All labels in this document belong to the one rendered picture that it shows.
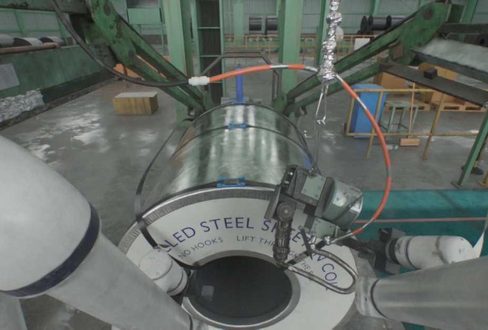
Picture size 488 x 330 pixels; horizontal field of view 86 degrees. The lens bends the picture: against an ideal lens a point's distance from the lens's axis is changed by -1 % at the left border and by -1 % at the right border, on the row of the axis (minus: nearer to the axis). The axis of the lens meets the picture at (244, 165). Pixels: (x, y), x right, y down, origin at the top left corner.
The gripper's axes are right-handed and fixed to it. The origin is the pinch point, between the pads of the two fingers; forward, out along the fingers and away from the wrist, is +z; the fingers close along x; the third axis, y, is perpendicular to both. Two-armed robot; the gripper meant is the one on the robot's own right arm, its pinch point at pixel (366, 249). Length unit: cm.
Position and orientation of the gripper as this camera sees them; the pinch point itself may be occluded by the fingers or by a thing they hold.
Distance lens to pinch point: 104.0
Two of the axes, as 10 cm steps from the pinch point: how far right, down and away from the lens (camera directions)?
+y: -9.1, -4.1, -1.3
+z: -2.4, 2.5, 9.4
